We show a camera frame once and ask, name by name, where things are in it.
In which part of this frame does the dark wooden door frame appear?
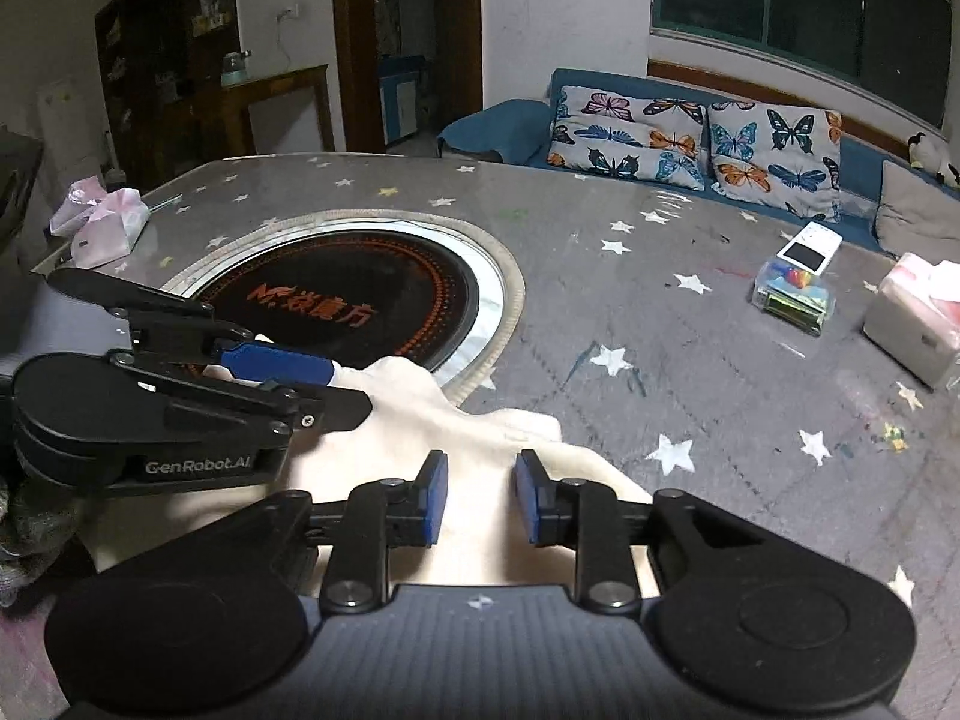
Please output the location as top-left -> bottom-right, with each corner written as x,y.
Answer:
332,0 -> 483,151

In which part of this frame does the black white plush toy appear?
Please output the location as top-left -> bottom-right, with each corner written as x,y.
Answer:
908,132 -> 960,190

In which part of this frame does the white phone box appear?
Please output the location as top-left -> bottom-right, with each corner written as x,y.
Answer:
776,223 -> 843,277

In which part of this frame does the dark window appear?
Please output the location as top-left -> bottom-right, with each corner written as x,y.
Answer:
654,0 -> 952,127

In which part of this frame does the cream garment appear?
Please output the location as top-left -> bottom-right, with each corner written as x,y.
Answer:
80,358 -> 652,587

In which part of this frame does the round black induction cooktop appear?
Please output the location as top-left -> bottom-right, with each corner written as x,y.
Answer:
197,229 -> 478,371

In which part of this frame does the wall power socket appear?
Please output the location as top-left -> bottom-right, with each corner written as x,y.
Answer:
277,2 -> 306,23

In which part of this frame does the grey plain cushion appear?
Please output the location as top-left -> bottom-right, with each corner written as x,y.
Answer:
874,161 -> 960,263

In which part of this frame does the dark wooden bookshelf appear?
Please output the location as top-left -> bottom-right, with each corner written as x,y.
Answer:
94,0 -> 241,192

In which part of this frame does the right butterfly pillow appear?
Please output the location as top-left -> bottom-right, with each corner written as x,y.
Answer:
708,101 -> 843,221

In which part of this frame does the left butterfly pillow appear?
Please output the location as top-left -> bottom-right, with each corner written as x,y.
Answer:
547,86 -> 708,192

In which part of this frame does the dark wooden side table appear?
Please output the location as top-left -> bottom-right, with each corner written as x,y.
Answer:
212,64 -> 337,158

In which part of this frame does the blue sofa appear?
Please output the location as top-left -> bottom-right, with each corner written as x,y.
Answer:
436,67 -> 960,257

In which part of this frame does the butterfly pillow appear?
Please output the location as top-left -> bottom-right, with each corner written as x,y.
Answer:
547,86 -> 708,192
708,101 -> 843,221

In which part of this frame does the white tissue box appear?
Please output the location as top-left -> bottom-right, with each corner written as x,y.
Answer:
862,252 -> 958,392

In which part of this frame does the glass kettle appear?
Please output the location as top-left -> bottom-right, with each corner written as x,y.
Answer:
221,50 -> 251,88

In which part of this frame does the grey star tablecloth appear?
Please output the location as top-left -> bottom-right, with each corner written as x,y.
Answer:
0,152 -> 960,720

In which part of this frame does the pink tissue pack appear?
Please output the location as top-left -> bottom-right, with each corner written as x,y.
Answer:
47,176 -> 149,270

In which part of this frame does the clear box of coloured items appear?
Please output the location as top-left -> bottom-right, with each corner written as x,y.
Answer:
750,259 -> 835,337

